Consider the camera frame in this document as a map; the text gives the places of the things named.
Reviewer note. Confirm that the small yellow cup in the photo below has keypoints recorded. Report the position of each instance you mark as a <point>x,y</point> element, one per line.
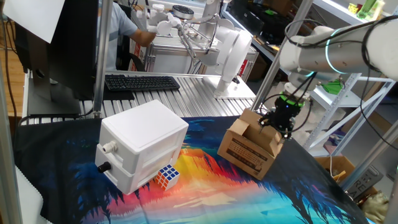
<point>353,8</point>

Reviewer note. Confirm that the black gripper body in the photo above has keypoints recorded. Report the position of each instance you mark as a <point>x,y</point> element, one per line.
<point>286,113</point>

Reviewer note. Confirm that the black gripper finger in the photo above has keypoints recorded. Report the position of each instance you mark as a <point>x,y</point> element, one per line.
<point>288,129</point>
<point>268,120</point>

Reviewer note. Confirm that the red white carton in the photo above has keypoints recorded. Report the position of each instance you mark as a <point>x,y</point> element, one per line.
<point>135,56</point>

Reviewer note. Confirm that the bystander torso light blue shirt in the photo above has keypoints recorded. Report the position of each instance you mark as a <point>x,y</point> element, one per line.
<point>119,28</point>

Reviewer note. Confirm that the black office chair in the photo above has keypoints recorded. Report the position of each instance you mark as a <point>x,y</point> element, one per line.
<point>124,59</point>

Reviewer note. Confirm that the bystander bare forearm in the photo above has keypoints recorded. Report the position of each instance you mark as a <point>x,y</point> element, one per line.
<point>143,37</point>

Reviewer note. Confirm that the white foam blocks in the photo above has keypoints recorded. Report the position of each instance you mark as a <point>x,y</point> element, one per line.
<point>317,115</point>

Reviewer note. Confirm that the white metal shelf rack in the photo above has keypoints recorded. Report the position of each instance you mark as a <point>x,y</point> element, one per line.
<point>339,96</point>

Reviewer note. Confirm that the colourful forest print tablecloth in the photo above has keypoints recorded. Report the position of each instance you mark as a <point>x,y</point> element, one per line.
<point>202,193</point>

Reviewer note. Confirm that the white robotic hand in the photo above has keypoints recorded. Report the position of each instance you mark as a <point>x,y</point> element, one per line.
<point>161,26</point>

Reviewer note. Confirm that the green folded cloth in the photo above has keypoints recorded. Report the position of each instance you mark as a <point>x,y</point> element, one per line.
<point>332,87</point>

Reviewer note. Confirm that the round black disc device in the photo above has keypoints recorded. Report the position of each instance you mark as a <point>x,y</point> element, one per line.
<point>183,12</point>

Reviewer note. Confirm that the brown cardboard box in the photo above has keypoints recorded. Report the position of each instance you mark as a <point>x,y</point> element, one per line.
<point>248,155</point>

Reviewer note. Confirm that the beige cloth bag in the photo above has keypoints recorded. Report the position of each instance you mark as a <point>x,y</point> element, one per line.
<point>374,207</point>

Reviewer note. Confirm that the slim silver white robot arm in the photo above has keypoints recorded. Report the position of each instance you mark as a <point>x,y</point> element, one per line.
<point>233,53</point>

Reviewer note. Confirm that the black computer monitor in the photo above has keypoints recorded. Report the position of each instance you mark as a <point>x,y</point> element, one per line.
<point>74,46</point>

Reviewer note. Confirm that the aluminium equipment case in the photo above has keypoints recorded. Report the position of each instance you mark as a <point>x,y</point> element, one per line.
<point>168,62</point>

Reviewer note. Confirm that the grey lettered plate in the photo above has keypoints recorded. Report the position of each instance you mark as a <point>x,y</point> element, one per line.
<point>363,183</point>

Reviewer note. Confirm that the Rubik's cube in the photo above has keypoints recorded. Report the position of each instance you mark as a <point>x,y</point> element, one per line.
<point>166,177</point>

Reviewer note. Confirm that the white articulated support linkage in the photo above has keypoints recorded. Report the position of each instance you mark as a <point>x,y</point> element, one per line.
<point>186,40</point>

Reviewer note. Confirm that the pale yellow bottle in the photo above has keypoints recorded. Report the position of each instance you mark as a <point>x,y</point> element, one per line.
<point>378,11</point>

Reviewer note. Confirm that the black mouse pad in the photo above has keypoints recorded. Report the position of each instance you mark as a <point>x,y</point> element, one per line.
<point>121,95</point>

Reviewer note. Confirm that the white plastic drawer cabinet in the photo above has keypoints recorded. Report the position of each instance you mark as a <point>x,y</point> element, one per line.
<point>140,130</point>

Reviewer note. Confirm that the white paper sheet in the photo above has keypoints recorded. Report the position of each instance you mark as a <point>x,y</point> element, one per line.
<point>34,15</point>

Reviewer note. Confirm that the green plastic bottle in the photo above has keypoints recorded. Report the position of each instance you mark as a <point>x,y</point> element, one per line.
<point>365,7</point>

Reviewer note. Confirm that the black computer keyboard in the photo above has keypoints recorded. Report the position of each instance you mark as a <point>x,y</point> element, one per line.
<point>140,83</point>

